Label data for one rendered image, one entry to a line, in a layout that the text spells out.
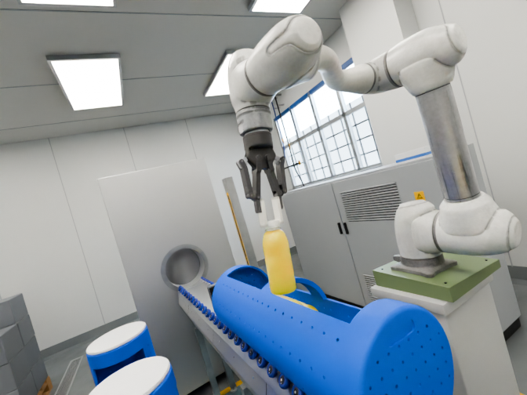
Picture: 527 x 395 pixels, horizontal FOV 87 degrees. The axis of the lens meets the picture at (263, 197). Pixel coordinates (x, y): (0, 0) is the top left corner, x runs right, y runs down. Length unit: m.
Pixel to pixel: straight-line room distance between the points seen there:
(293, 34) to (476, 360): 1.22
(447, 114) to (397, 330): 0.68
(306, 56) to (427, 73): 0.51
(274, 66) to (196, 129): 5.44
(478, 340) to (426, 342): 0.66
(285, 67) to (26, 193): 5.43
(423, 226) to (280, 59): 0.84
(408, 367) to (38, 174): 5.63
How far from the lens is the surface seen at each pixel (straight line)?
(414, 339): 0.70
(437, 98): 1.05
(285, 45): 0.60
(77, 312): 5.76
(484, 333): 1.40
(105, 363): 1.65
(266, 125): 0.70
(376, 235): 2.71
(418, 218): 1.21
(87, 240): 5.60
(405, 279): 1.24
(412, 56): 1.04
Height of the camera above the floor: 1.53
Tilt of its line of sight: 1 degrees down
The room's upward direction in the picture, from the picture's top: 16 degrees counter-clockwise
